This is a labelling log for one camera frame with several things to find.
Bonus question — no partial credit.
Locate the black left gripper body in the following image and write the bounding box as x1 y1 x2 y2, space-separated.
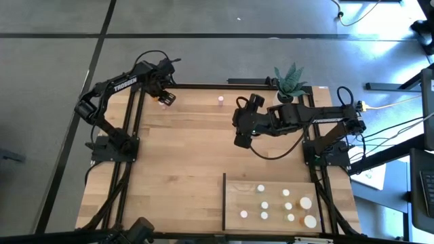
148 60 177 106

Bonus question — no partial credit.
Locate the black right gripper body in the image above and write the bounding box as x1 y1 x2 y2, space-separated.
232 94 271 149

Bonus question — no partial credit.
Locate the green plant white pot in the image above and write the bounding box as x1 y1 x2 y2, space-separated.
272 62 309 104

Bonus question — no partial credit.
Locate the white box with logo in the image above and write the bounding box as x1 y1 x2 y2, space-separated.
351 163 387 190

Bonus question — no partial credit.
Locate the black stand leg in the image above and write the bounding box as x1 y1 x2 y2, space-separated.
365 69 434 93

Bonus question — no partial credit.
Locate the black diagonal stand bar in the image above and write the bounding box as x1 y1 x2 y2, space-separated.
349 134 428 176

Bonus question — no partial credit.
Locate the grey floor object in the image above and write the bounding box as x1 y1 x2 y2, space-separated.
0 148 27 164

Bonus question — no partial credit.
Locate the black monitor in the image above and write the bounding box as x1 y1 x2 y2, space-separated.
420 67 434 152

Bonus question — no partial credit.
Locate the black keyboard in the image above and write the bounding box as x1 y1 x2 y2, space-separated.
409 148 434 235

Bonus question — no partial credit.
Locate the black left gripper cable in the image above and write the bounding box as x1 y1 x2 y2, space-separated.
134 49 182 68

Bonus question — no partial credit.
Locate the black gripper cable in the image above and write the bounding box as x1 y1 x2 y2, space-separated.
236 96 311 161
134 49 182 68

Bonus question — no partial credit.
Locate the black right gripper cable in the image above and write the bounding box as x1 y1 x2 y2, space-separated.
236 96 311 161

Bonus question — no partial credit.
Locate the black aluminium table frame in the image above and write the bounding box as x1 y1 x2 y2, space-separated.
101 82 328 237

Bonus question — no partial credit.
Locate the black base cable bundle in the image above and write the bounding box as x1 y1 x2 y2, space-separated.
313 169 362 237
81 161 132 231

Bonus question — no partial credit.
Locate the yellow extension cord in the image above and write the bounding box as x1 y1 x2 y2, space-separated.
356 96 421 112

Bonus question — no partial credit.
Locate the black floor cable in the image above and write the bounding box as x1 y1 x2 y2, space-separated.
330 0 384 27

